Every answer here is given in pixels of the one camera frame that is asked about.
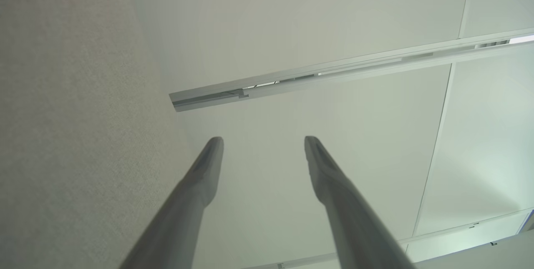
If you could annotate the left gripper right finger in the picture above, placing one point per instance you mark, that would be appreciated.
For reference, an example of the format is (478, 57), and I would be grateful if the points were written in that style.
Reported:
(354, 227)

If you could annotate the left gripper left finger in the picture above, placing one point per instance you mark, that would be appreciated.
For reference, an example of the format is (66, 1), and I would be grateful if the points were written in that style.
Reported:
(183, 219)

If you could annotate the white ceiling track rail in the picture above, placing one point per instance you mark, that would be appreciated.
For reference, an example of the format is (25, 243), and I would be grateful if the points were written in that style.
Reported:
(333, 76)

